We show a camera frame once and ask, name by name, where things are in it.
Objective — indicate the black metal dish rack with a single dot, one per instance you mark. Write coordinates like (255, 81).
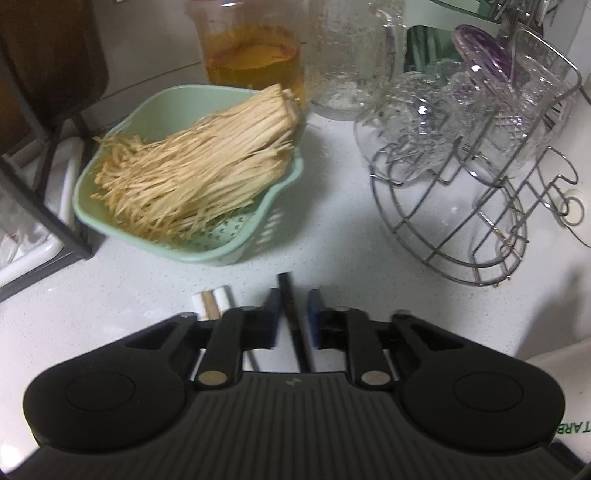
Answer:
(74, 221)

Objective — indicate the green utensil holder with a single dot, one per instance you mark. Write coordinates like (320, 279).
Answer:
(429, 41)

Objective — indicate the beige wooden chopstick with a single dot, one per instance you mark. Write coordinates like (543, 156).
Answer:
(211, 304)

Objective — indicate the upturned glass goblet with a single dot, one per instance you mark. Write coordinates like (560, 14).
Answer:
(531, 92)

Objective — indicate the white chopstick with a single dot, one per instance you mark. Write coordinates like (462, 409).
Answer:
(224, 297)
(198, 307)

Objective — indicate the tall textured glass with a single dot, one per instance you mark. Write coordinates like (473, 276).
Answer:
(346, 55)

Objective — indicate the red lid plastic jar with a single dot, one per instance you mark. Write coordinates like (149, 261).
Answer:
(249, 60)

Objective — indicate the black chopstick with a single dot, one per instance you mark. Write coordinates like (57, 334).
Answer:
(291, 314)

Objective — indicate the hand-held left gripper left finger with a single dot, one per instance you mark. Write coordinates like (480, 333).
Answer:
(273, 318)

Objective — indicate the white rack tray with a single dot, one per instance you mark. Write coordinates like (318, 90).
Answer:
(64, 194)

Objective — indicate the green colander basket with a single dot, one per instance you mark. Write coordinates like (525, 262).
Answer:
(221, 244)

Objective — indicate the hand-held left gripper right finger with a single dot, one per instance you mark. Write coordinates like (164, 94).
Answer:
(316, 318)

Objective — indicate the purple lid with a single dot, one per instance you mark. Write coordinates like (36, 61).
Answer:
(485, 50)

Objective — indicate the enoki mushroom bundle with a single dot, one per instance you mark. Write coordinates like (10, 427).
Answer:
(198, 175)

